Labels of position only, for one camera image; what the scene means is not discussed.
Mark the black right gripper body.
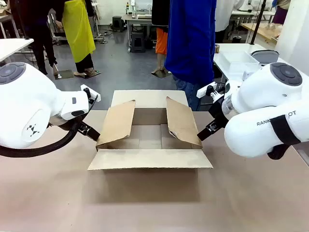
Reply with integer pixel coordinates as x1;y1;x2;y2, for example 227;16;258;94
208;97;229;127

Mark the brown cardboard box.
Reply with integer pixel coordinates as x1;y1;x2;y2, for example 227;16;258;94
87;89;214;171

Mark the white work table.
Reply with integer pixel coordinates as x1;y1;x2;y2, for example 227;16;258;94
213;43;287;84

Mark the clear plastic bin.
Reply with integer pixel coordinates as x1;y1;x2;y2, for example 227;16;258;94
221;51;260;74

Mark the dark floor mat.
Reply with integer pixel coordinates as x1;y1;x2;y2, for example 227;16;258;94
54;70;74;80
81;69;101;79
152;70;172;78

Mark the grey curved device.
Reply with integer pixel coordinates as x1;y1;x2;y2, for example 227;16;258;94
251;49;280;63

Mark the person in blue jacket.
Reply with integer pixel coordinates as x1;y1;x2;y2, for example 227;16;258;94
164;0;217;111

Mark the person in orange skirt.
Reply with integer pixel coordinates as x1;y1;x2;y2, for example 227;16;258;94
151;0;170;74

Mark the wooden table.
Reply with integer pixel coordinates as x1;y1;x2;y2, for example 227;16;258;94
240;22;279;45

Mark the person in white shirt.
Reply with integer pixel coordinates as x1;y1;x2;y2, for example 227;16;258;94
214;0;243;44

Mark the black stand pole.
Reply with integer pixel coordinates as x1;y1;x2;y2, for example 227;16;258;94
249;0;267;46

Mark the person in yellow apron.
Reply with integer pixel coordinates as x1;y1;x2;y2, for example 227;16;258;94
57;0;97;78

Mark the large black plastic stool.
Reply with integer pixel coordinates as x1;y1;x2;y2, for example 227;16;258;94
129;32;146;53

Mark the person in dark clothes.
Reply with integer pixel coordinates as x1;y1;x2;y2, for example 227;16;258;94
9;0;59;76

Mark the small black plastic stool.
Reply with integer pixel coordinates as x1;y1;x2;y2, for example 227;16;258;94
112;15;126;32

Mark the white side table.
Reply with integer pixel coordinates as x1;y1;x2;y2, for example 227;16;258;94
0;38;35;64

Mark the person in purple clothes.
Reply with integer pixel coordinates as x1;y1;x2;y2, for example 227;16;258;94
272;0;291;25

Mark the grey metal desk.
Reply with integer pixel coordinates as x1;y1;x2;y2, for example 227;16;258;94
125;13;155;53

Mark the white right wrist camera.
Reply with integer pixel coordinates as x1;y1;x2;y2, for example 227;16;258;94
197;82;226;102

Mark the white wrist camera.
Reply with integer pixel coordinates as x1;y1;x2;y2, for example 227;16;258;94
80;84;101;104
197;82;226;102

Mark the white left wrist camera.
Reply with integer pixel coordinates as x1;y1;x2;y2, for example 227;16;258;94
80;84;101;104

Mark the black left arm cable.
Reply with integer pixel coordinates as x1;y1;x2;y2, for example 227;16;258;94
0;120;81;158

